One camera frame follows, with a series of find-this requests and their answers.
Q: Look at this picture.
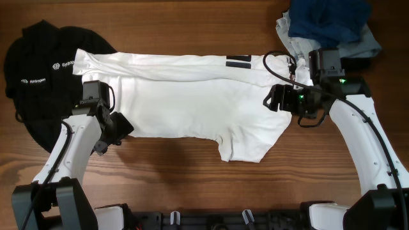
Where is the white t-shirt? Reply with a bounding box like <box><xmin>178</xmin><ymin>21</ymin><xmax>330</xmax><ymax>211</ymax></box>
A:
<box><xmin>73</xmin><ymin>49</ymin><xmax>291</xmax><ymax>163</ymax></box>

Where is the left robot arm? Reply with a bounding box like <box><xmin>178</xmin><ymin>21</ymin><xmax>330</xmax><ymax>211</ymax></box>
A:
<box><xmin>12</xmin><ymin>80</ymin><xmax>138</xmax><ymax>229</ymax></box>

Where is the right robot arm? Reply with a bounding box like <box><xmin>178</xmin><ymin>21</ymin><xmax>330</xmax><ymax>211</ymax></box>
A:
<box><xmin>263</xmin><ymin>49</ymin><xmax>408</xmax><ymax>229</ymax></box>

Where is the black folded shirt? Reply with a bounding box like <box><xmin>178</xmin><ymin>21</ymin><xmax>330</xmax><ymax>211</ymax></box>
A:
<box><xmin>341</xmin><ymin>57</ymin><xmax>371</xmax><ymax>74</ymax></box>

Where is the dark blue folded shirt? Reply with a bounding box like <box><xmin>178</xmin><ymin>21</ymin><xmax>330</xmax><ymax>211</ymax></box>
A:
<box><xmin>288</xmin><ymin>0</ymin><xmax>372</xmax><ymax>48</ymax></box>

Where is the light grey-blue folded shirt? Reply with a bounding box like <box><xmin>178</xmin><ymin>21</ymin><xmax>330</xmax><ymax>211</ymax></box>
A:
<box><xmin>275</xmin><ymin>11</ymin><xmax>382</xmax><ymax>62</ymax></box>

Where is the black t-shirt with logo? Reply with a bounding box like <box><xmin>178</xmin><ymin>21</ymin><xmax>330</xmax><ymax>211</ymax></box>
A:
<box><xmin>4</xmin><ymin>20</ymin><xmax>115</xmax><ymax>152</ymax></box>

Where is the left black cable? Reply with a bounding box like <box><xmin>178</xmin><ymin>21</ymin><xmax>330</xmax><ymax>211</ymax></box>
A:
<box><xmin>19</xmin><ymin>119</ymin><xmax>74</xmax><ymax>230</ymax></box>

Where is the black cable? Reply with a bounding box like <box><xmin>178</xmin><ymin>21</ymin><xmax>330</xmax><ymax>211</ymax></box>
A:
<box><xmin>19</xmin><ymin>119</ymin><xmax>74</xmax><ymax>230</ymax></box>
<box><xmin>262</xmin><ymin>50</ymin><xmax>409</xmax><ymax>230</ymax></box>

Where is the right black cable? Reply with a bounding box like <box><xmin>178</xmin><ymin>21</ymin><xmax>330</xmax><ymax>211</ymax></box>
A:
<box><xmin>262</xmin><ymin>50</ymin><xmax>409</xmax><ymax>230</ymax></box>

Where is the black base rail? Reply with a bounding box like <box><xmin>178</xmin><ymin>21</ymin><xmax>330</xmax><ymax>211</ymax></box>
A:
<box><xmin>134</xmin><ymin>210</ymin><xmax>305</xmax><ymax>230</ymax></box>

